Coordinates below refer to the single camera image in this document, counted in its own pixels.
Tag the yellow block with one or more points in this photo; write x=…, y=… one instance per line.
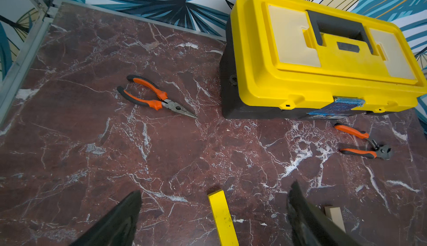
x=222, y=218

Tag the large orange-handled pliers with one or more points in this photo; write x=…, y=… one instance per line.
x=373, y=149

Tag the yellow black toolbox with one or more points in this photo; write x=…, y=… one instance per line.
x=301, y=60

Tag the natural wood block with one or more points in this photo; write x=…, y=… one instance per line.
x=335, y=215

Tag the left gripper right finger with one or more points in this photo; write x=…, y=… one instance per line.
x=310, y=226

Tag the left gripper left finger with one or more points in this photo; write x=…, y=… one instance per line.
x=117, y=227

